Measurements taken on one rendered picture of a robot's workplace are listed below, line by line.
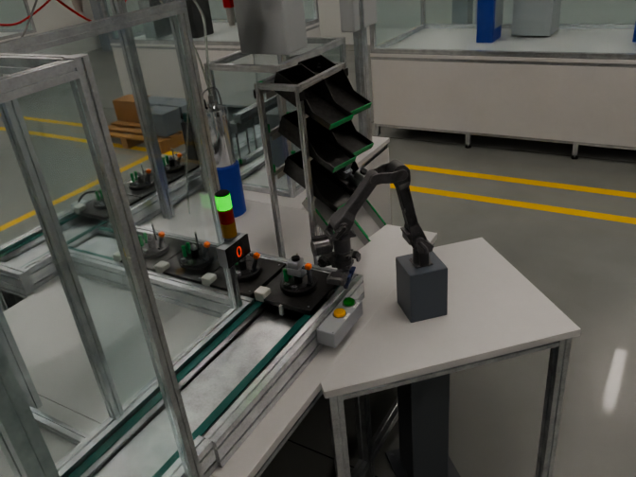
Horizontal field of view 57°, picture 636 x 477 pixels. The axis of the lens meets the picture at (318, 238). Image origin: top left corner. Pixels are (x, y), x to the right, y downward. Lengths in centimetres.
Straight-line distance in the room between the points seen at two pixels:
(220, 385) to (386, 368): 53
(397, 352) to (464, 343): 23
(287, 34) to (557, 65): 313
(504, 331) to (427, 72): 422
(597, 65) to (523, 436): 356
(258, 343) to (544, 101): 428
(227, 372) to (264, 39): 183
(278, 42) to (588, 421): 235
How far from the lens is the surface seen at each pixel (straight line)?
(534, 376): 329
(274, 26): 314
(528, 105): 584
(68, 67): 108
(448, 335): 210
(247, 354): 200
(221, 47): 761
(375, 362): 200
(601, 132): 580
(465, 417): 303
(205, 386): 192
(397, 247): 261
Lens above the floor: 216
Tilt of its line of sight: 28 degrees down
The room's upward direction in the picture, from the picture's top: 6 degrees counter-clockwise
